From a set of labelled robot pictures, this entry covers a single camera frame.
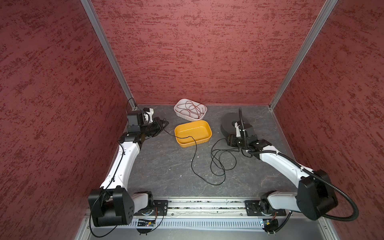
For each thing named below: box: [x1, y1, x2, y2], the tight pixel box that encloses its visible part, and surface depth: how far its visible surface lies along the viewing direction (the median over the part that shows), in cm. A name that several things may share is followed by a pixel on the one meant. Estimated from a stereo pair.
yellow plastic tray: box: [174, 120, 213, 148], surface depth 105 cm
